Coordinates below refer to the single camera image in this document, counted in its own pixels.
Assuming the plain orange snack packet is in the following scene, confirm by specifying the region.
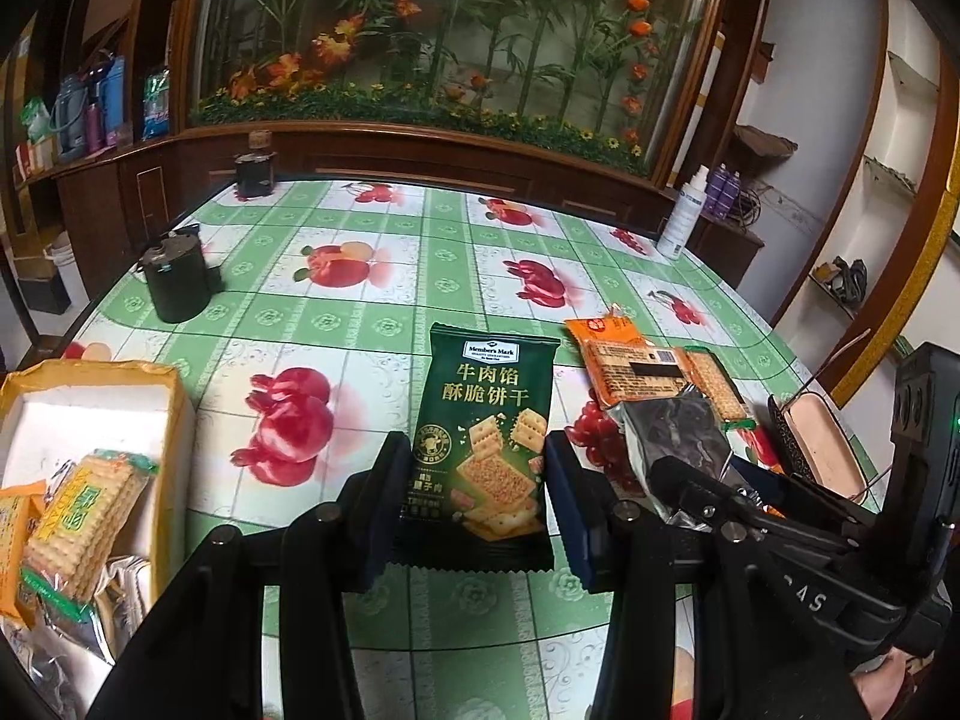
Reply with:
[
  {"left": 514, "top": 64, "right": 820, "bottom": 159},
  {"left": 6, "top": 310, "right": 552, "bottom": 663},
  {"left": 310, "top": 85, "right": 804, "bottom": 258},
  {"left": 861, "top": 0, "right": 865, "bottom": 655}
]
[{"left": 0, "top": 486, "right": 46, "bottom": 627}]

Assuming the dark cable bundle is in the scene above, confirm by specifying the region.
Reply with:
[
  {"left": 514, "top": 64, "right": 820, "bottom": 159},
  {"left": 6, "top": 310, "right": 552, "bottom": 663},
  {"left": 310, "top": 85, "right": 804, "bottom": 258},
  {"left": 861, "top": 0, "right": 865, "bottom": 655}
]
[{"left": 739, "top": 181, "right": 767, "bottom": 231}]

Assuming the small clear cracker packet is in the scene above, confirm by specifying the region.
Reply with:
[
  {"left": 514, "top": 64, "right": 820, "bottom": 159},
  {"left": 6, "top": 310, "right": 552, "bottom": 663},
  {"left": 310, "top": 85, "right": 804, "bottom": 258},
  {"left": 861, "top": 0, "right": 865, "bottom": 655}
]
[{"left": 679, "top": 347, "right": 753, "bottom": 432}]

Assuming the small dark metal tin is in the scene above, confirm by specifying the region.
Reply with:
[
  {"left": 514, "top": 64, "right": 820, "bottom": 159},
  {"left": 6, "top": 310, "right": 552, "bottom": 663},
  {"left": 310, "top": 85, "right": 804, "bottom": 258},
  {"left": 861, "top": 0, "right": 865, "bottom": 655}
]
[{"left": 232, "top": 133, "right": 278, "bottom": 200}]

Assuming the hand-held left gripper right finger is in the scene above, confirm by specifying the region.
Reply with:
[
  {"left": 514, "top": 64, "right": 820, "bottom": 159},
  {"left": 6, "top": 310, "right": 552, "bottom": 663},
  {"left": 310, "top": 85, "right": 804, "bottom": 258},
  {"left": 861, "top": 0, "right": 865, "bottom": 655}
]
[{"left": 544, "top": 435, "right": 856, "bottom": 720}]

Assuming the pink oval case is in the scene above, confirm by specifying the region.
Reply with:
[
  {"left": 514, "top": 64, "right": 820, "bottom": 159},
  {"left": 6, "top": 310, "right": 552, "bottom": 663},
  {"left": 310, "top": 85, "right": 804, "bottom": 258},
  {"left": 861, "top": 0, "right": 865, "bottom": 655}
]
[{"left": 766, "top": 388, "right": 882, "bottom": 502}]

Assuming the orange packet with black stripe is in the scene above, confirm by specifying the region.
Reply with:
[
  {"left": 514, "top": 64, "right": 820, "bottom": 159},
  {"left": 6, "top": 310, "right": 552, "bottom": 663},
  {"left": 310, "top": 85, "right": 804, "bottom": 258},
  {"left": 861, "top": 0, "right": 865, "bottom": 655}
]
[{"left": 564, "top": 304, "right": 702, "bottom": 410}]

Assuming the black item on shelf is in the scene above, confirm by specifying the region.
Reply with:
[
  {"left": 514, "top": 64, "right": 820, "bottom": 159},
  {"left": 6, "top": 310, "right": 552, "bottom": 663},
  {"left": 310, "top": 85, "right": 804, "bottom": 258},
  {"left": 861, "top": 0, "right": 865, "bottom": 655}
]
[{"left": 821, "top": 256, "right": 869, "bottom": 302}]

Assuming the white spray bottle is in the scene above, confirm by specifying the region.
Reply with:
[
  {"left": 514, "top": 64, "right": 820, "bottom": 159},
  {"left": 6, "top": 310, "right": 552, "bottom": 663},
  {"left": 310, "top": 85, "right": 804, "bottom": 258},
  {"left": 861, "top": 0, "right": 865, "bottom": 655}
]
[{"left": 657, "top": 163, "right": 710, "bottom": 260}]

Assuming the blue white packet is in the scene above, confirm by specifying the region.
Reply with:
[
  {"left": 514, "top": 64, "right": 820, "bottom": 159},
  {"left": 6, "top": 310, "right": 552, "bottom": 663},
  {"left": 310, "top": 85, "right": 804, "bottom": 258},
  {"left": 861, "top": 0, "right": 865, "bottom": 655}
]
[{"left": 142, "top": 67, "right": 172, "bottom": 140}]

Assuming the yellow cardboard box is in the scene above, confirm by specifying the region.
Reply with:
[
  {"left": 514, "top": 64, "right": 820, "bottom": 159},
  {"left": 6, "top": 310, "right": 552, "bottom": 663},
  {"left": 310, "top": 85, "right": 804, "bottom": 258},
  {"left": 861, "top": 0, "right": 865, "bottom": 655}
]
[{"left": 0, "top": 358, "right": 197, "bottom": 691}]

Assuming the dark green cracker packet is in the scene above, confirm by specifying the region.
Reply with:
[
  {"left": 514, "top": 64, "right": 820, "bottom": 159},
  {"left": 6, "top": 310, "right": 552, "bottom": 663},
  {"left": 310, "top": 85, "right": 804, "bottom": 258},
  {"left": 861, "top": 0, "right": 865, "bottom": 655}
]
[{"left": 388, "top": 322, "right": 560, "bottom": 575}]

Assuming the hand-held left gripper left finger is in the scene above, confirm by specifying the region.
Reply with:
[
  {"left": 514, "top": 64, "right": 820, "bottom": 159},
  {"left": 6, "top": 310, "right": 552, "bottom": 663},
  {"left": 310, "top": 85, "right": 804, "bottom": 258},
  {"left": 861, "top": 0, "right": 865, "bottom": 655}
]
[{"left": 86, "top": 431, "right": 413, "bottom": 720}]

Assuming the large clear cracker packet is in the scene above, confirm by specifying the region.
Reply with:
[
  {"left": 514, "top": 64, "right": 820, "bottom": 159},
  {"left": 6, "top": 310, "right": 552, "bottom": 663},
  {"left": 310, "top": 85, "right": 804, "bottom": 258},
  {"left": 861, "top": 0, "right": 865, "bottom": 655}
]
[{"left": 21, "top": 448, "right": 160, "bottom": 620}]

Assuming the crinkled silver foil bag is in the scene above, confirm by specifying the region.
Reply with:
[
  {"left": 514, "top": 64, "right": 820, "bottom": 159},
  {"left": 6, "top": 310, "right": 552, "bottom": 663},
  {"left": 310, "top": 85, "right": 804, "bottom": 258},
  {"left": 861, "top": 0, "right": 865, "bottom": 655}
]
[{"left": 0, "top": 555, "right": 155, "bottom": 720}]

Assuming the brown carved shelf ornament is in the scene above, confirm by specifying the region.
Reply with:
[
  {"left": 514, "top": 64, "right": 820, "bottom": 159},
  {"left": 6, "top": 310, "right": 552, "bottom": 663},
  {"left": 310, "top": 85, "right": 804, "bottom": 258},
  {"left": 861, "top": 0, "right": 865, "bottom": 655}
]
[{"left": 733, "top": 124, "right": 796, "bottom": 160}]

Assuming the blue box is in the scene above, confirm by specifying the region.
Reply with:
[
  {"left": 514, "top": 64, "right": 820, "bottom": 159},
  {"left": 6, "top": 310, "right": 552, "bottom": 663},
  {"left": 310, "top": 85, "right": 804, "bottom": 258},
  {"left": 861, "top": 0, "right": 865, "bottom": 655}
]
[{"left": 101, "top": 56, "right": 127, "bottom": 147}]

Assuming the silver foil packet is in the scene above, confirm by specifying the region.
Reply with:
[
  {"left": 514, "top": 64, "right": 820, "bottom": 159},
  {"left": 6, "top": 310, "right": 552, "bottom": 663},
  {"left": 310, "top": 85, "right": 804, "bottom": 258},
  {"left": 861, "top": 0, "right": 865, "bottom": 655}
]
[{"left": 606, "top": 388, "right": 734, "bottom": 522}]

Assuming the large dark metal tin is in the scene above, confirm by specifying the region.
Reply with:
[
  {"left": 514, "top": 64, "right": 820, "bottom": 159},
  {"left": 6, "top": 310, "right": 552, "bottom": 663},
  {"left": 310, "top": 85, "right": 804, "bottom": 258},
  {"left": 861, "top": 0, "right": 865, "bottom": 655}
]
[{"left": 137, "top": 231, "right": 224, "bottom": 323}]

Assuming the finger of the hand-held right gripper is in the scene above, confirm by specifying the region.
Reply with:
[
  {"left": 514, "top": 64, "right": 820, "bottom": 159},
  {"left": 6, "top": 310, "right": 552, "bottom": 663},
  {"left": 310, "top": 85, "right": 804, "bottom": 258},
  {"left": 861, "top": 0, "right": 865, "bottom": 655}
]
[
  {"left": 750, "top": 476, "right": 890, "bottom": 541},
  {"left": 649, "top": 456, "right": 758, "bottom": 533}
]

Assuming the green white packet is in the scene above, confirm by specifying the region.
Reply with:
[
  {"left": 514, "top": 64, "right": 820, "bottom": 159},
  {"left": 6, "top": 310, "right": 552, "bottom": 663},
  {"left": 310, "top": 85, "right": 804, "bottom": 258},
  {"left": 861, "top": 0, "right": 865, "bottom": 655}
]
[{"left": 22, "top": 97, "right": 53, "bottom": 143}]

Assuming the blue water jug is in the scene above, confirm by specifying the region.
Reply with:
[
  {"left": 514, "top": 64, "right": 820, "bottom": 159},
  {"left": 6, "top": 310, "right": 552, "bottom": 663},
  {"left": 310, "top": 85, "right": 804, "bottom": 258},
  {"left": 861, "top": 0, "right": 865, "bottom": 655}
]
[{"left": 56, "top": 71, "right": 98, "bottom": 160}]

